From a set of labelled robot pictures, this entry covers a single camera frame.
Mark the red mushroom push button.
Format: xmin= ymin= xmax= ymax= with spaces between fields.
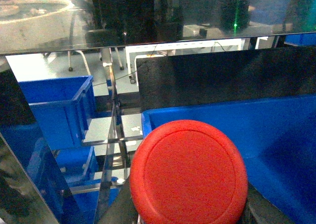
xmin=129 ymin=120 xmax=248 ymax=224

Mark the blue target bin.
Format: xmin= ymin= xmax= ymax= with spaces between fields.
xmin=142 ymin=94 xmax=316 ymax=224

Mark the small blue bin behind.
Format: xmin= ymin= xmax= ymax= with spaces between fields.
xmin=19 ymin=76 xmax=96 ymax=150

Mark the black foam divider panel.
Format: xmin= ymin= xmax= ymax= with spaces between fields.
xmin=137 ymin=46 xmax=316 ymax=111

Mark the stainless steel shelf front rail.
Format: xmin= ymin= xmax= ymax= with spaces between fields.
xmin=0 ymin=0 xmax=316 ymax=55

